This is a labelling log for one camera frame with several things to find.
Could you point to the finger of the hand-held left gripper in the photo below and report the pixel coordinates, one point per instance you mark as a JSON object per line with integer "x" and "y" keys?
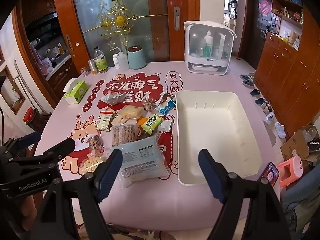
{"x": 62, "y": 146}
{"x": 27, "y": 138}

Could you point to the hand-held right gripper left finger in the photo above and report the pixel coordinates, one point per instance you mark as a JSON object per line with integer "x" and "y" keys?
{"x": 110, "y": 173}

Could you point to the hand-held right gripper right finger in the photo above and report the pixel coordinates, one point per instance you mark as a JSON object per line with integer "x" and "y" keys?
{"x": 212, "y": 176}

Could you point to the white plastic bin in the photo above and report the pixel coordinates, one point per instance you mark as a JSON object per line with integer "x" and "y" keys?
{"x": 217, "y": 135}

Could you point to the brown cracker packet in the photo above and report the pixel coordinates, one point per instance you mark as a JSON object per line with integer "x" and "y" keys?
{"x": 118, "y": 118}

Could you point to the clear nut snack packet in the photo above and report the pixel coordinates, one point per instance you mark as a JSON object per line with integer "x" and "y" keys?
{"x": 149, "y": 105}
{"x": 95, "y": 143}

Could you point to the clear bag yellow puffs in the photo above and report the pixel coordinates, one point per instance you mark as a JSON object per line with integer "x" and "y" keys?
{"x": 91, "y": 165}

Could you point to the red lid container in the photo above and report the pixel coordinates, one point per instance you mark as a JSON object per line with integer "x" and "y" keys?
{"x": 30, "y": 116}

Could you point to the large clear blue bag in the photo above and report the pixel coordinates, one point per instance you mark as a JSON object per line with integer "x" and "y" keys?
{"x": 145, "y": 160}

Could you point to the clear cracker pack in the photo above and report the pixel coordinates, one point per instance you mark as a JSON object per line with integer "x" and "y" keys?
{"x": 123, "y": 135}

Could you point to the green white snack packet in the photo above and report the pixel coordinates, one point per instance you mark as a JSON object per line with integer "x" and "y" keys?
{"x": 104, "y": 122}

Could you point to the dark foil snack packet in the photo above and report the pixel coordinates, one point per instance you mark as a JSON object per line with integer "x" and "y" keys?
{"x": 147, "y": 134}

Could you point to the green tissue box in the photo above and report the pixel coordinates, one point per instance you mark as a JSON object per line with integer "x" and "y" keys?
{"x": 76, "y": 92}

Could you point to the smartphone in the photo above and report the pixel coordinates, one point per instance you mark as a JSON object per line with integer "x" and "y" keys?
{"x": 271, "y": 173}

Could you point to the orange snack packet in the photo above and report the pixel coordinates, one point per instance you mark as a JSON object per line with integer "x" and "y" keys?
{"x": 141, "y": 120}

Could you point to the yellow bread pack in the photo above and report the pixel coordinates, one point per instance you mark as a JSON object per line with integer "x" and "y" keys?
{"x": 132, "y": 112}

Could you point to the silver red crumpled packet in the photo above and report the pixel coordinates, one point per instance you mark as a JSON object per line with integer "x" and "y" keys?
{"x": 112, "y": 99}

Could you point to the small glass jar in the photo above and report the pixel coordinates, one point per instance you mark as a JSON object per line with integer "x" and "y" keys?
{"x": 85, "y": 72}

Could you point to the pink plastic stool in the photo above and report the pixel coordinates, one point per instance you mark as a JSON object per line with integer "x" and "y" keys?
{"x": 290, "y": 170}

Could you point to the white child shoe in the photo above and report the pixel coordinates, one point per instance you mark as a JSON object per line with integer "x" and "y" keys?
{"x": 280, "y": 130}
{"x": 270, "y": 118}

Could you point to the blue white snack packet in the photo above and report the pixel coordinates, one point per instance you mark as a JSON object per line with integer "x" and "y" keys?
{"x": 167, "y": 107}

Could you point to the small spice jar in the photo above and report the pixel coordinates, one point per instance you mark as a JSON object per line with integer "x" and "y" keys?
{"x": 92, "y": 67}

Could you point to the white sneaker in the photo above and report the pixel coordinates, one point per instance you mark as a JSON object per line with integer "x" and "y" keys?
{"x": 267, "y": 107}

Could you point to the dark blue shoe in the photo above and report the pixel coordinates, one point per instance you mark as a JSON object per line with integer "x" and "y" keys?
{"x": 255, "y": 92}
{"x": 260, "y": 101}

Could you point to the cardboard box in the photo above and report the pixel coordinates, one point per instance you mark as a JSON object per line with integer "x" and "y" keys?
{"x": 295, "y": 145}

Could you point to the person's jeans leg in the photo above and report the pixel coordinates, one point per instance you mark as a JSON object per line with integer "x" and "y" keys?
{"x": 300, "y": 202}

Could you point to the dark small snack packet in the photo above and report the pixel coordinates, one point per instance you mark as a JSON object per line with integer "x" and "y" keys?
{"x": 163, "y": 97}

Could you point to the green label glass bottle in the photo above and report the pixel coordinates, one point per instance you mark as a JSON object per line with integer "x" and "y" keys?
{"x": 101, "y": 61}

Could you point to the white pill bottle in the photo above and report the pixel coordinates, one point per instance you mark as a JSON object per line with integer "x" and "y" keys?
{"x": 116, "y": 62}

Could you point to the grey slipper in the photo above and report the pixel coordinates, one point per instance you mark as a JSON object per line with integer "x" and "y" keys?
{"x": 248, "y": 82}
{"x": 244, "y": 76}

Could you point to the white wash bottle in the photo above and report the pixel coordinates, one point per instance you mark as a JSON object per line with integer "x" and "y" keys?
{"x": 123, "y": 60}

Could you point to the teal canister brown lid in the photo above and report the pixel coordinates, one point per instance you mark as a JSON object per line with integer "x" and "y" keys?
{"x": 137, "y": 58}

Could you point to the white sterilizer cabinet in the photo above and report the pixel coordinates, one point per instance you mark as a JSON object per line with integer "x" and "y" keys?
{"x": 210, "y": 42}

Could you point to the wooden glass sliding door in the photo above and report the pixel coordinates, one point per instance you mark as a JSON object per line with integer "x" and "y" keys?
{"x": 120, "y": 17}

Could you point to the dark entrance door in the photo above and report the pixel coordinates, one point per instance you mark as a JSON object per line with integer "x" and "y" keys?
{"x": 257, "y": 30}

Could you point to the wooden display shelf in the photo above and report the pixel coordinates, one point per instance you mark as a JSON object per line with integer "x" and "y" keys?
{"x": 287, "y": 12}

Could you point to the wooden wall cabinet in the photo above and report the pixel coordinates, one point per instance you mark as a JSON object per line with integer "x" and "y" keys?
{"x": 282, "y": 80}

